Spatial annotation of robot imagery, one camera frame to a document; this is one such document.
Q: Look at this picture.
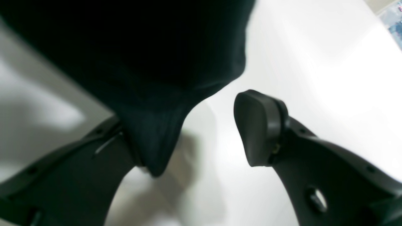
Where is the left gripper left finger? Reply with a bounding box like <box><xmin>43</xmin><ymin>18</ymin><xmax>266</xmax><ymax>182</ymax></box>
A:
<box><xmin>122</xmin><ymin>126</ymin><xmax>145</xmax><ymax>166</ymax></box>

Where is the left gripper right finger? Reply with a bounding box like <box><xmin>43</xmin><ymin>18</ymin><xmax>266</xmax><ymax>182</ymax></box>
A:
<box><xmin>234</xmin><ymin>89</ymin><xmax>290</xmax><ymax>167</ymax></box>

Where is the black T-shirt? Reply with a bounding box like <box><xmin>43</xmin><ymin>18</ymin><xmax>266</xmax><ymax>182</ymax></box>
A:
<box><xmin>1</xmin><ymin>0</ymin><xmax>255</xmax><ymax>176</ymax></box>

